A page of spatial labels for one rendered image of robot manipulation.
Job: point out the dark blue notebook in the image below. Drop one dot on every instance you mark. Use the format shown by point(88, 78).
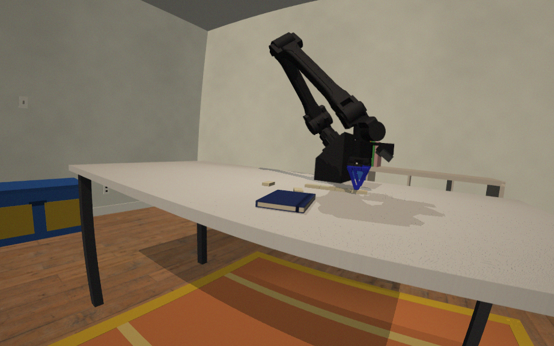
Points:
point(284, 200)

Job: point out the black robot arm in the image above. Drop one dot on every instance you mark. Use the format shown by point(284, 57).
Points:
point(287, 50)

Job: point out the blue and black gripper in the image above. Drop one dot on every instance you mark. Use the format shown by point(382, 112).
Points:
point(355, 168)

